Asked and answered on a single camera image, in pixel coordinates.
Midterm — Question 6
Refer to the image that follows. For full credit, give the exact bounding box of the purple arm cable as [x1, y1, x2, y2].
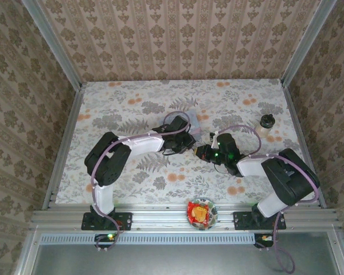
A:
[91, 111, 191, 253]
[216, 124, 321, 273]

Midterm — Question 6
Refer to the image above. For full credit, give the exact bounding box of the aluminium mounting rail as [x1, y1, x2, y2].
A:
[30, 203, 342, 231]

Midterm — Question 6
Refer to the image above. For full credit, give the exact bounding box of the small control board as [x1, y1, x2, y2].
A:
[254, 233, 275, 249]
[95, 233, 118, 249]

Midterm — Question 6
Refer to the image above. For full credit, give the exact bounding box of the red yellow snack packet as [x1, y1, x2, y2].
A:
[187, 201, 210, 224]

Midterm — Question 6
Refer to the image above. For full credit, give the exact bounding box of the grey slotted cable duct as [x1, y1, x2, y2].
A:
[40, 232, 255, 245]

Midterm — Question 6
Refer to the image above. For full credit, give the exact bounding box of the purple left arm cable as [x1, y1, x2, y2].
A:
[91, 111, 191, 253]

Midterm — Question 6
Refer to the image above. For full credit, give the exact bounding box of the aluminium corner post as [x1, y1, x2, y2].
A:
[280, 0, 338, 87]
[22, 0, 84, 89]

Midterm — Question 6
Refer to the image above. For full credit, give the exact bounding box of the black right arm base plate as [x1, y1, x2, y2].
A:
[233, 211, 286, 231]

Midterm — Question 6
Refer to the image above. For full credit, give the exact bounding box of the jar with black lid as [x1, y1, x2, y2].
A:
[257, 113, 276, 138]

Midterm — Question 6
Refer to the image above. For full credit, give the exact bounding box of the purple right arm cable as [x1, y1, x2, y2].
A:
[216, 124, 321, 273]

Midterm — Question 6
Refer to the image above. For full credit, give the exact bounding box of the aluminium side rail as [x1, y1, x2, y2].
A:
[42, 84, 87, 210]
[280, 80, 327, 209]

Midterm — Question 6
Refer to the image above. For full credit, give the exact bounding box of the patterned ceramic bowl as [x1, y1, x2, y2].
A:
[186, 197, 218, 231]

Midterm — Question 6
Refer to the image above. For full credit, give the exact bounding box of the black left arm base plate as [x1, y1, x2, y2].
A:
[81, 211, 133, 231]

